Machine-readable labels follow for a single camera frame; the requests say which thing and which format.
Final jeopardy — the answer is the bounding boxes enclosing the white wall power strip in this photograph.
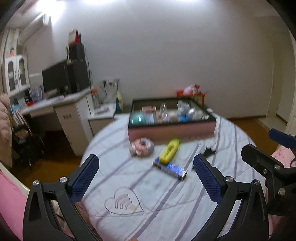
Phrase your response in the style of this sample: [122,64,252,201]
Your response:
[102,79,120,87]

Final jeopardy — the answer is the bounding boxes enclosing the pink storage box dark rim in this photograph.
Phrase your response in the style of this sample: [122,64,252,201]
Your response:
[128,97,217,142]

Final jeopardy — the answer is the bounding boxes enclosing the clear glass bottle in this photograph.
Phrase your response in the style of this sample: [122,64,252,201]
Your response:
[159,103,168,119]

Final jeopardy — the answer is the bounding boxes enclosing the white door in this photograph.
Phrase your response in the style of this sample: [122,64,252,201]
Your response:
[266,16,296,127]

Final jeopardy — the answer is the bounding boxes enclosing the long blue box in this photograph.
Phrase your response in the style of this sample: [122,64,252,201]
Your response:
[153,158,188,181]

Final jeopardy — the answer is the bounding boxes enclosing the red triangular box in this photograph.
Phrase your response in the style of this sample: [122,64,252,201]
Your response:
[69,29,82,45]

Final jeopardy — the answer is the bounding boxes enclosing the white desk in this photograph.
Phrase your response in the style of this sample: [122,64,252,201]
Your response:
[21,88,95,157]

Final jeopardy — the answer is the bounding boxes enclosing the red printed crate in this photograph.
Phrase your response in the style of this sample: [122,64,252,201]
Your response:
[177,90,207,105]

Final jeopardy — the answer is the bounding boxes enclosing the white air conditioner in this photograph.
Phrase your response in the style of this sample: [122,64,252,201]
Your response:
[20,14,52,42]

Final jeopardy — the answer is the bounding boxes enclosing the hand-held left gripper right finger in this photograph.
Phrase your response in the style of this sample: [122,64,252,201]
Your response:
[193,154,270,241]

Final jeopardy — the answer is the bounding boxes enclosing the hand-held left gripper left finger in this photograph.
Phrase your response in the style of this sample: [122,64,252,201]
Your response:
[23,154,100,241]

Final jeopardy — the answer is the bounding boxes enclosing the white and black low cabinet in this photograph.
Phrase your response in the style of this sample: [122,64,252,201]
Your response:
[88,104,130,138]

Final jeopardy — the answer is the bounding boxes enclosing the black hair clips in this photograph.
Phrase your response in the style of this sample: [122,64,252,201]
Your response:
[201,145,217,157]

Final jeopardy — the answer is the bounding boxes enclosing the pink printed blanket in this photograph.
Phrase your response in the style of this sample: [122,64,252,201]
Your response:
[0,169,31,241]

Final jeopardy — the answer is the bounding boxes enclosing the blue and yellow snack bag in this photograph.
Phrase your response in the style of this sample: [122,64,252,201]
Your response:
[116,91,124,111]

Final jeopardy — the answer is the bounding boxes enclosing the white glass-door cabinet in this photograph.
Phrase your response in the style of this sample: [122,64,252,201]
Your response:
[2,54,30,93]

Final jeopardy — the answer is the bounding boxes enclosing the white striped bed sheet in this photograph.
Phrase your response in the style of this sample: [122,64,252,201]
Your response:
[80,113,270,241]

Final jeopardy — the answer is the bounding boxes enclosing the clear bottle orange cap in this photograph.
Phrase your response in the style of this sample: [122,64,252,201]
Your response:
[91,88,101,109]

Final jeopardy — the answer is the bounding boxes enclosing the silver round ball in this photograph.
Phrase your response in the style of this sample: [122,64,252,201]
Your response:
[186,108,198,120]

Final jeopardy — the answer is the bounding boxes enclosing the black computer monitor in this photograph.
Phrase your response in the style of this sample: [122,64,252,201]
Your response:
[42,60,68,93]

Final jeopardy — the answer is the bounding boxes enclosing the pink padded jacket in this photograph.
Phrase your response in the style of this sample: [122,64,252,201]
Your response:
[0,94,13,168]

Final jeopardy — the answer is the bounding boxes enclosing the round pink patterned pouch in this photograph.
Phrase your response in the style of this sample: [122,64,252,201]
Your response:
[131,138,155,158]

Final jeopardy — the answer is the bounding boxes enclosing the large black speaker box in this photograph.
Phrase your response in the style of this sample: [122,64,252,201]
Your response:
[66,61,91,93]

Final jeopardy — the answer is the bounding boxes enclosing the small black speaker box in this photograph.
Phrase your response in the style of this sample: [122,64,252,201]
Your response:
[69,44,85,62]

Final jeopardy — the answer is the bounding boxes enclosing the teal bowl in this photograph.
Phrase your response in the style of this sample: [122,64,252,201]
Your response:
[130,111,147,126]

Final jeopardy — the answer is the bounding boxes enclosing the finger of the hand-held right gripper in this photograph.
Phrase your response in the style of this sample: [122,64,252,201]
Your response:
[269,128,296,149]
[241,144,296,186]

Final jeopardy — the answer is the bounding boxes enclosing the black chair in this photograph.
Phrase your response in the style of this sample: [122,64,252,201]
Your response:
[13,128,46,168]

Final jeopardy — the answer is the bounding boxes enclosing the yellow tube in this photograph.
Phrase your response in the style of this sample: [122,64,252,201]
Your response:
[159,138,180,165]

